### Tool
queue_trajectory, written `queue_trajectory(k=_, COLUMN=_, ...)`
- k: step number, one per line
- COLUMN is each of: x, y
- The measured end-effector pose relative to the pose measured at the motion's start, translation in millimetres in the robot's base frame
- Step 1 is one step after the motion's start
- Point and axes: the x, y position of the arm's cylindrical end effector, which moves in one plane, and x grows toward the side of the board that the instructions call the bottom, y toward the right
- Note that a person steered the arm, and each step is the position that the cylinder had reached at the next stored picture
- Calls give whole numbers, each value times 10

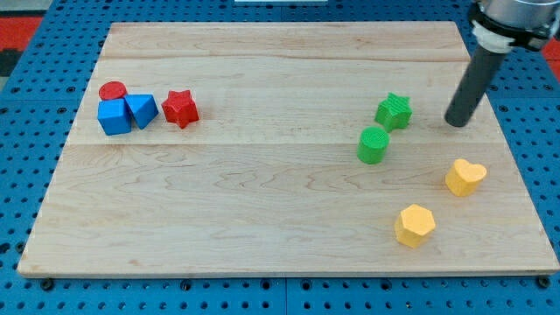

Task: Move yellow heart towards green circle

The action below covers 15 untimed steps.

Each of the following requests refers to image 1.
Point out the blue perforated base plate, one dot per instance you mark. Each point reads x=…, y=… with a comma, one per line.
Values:
x=38, y=105

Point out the green star block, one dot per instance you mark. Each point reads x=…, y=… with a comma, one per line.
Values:
x=394, y=112

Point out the red cylinder block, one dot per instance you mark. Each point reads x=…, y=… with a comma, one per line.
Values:
x=112, y=90

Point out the blue triangle block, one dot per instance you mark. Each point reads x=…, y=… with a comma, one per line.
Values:
x=142, y=107

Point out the yellow heart block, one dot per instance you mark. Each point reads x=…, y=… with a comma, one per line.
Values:
x=463, y=178

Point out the blue cube block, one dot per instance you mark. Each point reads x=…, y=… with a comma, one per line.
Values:
x=114, y=117

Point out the red star block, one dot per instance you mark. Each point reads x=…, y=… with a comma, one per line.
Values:
x=180, y=108

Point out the yellow hexagon block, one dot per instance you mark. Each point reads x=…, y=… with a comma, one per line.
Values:
x=414, y=226

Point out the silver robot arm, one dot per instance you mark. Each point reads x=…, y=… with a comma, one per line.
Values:
x=501, y=25

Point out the wooden board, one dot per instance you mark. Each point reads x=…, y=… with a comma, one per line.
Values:
x=267, y=182

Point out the green cylinder block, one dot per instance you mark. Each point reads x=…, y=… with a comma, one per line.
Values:
x=372, y=145

